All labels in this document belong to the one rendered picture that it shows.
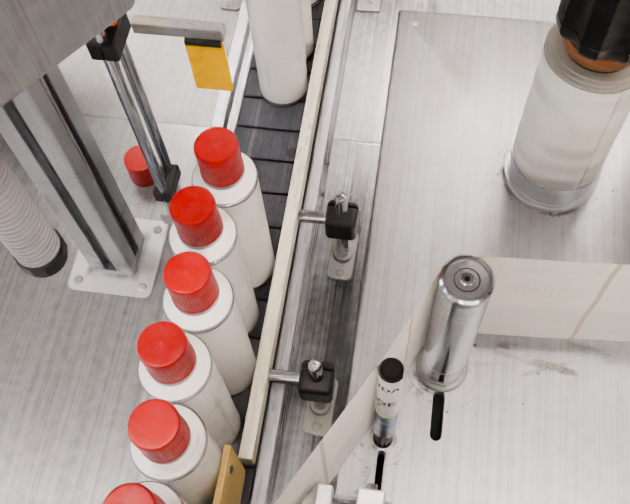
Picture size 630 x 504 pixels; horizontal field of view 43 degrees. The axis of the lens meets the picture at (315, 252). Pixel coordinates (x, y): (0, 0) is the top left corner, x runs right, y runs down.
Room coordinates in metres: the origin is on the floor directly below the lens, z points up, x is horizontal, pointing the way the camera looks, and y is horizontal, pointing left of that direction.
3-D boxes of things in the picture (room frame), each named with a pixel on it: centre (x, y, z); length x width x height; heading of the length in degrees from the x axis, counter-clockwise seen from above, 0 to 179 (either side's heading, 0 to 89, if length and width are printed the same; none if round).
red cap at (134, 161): (0.49, 0.18, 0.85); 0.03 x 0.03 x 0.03
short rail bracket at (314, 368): (0.22, 0.02, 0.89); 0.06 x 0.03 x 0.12; 76
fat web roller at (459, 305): (0.22, -0.10, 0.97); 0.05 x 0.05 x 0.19
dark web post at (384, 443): (0.16, -0.04, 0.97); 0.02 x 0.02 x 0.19
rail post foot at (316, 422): (0.21, 0.01, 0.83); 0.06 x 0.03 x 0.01; 164
